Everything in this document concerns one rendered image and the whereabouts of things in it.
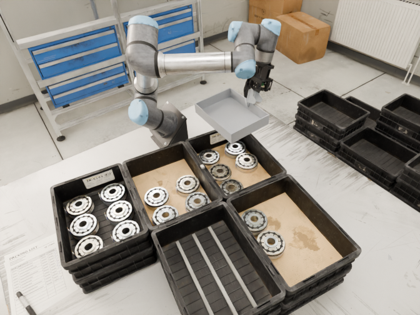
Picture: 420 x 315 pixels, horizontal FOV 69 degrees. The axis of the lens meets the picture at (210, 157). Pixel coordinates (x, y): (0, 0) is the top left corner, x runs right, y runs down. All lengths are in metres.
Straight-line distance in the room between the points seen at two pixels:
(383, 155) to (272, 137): 0.88
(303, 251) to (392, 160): 1.32
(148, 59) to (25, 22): 2.64
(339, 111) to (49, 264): 2.07
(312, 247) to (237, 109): 0.66
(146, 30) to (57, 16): 2.57
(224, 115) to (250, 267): 0.64
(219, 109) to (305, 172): 0.56
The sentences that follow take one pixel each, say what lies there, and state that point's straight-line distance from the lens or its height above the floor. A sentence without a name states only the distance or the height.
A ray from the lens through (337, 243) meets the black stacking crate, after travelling 1.22.
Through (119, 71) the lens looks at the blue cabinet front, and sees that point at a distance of 3.16.
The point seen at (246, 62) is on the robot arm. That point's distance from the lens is 1.15.
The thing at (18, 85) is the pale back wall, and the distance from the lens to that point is 3.93.
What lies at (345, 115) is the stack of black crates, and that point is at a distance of 2.47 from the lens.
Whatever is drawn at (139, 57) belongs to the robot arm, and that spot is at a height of 1.36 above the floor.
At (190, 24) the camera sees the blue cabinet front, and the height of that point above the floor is 0.69.
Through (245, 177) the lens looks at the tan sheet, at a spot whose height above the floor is 0.83.
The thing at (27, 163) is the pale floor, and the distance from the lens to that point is 3.17.
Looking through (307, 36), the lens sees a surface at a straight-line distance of 4.05.
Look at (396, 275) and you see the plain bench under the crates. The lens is 1.44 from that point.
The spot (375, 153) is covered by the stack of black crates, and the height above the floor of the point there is 0.38.
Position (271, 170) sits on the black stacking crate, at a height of 0.86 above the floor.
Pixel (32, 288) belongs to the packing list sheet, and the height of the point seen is 0.70.
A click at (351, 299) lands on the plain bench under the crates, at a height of 0.70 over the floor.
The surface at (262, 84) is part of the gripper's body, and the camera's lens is 1.31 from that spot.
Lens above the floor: 1.86
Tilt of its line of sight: 44 degrees down
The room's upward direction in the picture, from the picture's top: 3 degrees counter-clockwise
